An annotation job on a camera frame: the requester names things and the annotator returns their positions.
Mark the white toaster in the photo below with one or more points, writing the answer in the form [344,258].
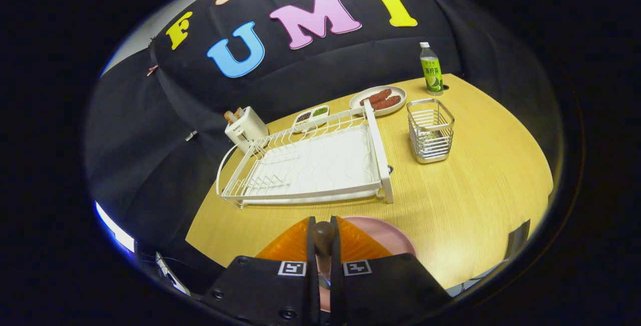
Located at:
[250,128]

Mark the black backdrop cloth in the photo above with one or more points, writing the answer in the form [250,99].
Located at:
[310,65]

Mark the green label drink bottle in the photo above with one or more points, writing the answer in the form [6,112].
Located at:
[431,73]

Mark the brown sausage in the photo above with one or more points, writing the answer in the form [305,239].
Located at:
[376,96]
[388,102]

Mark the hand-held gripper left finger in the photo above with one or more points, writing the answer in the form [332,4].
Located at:
[311,266]

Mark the white divided condiment dish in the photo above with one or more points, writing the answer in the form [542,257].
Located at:
[310,115]

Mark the toasted bread slices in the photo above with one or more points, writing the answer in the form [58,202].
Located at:
[233,115]

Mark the white round sausage plate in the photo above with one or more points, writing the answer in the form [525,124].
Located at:
[358,100]

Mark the pink plate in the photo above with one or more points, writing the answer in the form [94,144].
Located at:
[385,236]

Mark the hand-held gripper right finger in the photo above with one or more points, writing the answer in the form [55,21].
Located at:
[336,266]

